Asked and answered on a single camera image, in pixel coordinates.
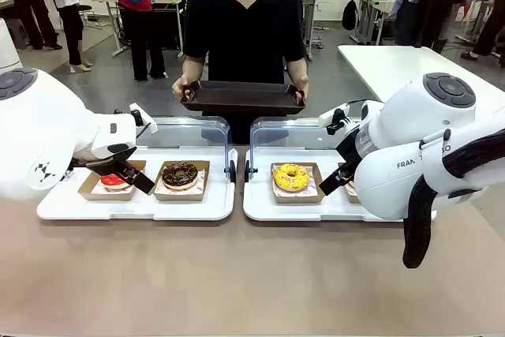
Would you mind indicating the grey crank-leg background desk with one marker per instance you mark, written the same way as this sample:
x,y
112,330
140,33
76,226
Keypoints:
x,y
309,17

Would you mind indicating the white cylindrical air purifier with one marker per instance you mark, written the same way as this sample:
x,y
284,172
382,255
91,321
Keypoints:
x,y
7,49

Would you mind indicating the white background desk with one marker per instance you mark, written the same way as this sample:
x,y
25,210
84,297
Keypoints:
x,y
372,3

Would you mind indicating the clear display case lid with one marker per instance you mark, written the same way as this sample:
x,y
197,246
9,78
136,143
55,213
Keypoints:
x,y
185,135
292,135

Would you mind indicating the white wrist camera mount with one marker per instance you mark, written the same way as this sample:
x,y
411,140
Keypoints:
x,y
335,114
144,118

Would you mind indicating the person's right forearm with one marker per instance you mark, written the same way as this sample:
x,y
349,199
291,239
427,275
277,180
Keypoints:
x,y
195,68

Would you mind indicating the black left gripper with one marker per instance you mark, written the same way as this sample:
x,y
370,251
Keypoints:
x,y
118,159

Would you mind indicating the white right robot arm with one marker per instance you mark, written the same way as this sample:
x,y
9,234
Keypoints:
x,y
394,179

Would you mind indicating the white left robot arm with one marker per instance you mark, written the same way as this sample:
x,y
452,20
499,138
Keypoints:
x,y
39,135

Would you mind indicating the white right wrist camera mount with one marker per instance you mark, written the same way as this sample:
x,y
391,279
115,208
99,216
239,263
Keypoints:
x,y
335,114

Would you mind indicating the black backpack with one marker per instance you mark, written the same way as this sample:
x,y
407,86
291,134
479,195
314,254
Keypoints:
x,y
349,15

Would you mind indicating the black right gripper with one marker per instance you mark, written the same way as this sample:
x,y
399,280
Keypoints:
x,y
349,151

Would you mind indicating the person's right hand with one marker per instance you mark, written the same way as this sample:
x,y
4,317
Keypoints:
x,y
182,86

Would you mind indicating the chocolate glazed donut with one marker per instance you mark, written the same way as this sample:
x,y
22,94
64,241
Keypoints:
x,y
173,179

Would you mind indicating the person's black shirt torso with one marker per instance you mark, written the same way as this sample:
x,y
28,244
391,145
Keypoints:
x,y
244,37

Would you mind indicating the yellow sprinkled donut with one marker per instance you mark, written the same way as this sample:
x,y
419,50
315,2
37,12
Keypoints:
x,y
282,181

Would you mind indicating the bystander in pink top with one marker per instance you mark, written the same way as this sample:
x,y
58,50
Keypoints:
x,y
73,25

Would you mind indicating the white display case base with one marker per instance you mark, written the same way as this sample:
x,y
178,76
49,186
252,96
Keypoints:
x,y
284,212
177,210

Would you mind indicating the person's left forearm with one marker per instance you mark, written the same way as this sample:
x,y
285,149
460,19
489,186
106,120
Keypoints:
x,y
296,68

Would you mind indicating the large white table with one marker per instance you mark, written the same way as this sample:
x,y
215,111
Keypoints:
x,y
378,64

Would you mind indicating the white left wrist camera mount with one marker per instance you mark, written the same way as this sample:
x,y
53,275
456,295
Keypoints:
x,y
144,118

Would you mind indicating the dark brown serving tray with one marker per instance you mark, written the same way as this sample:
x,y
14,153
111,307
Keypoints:
x,y
242,102

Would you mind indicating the red glazed donut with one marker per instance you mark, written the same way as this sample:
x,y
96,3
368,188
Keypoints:
x,y
112,182

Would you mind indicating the person's left hand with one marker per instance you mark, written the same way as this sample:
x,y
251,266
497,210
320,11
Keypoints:
x,y
301,85

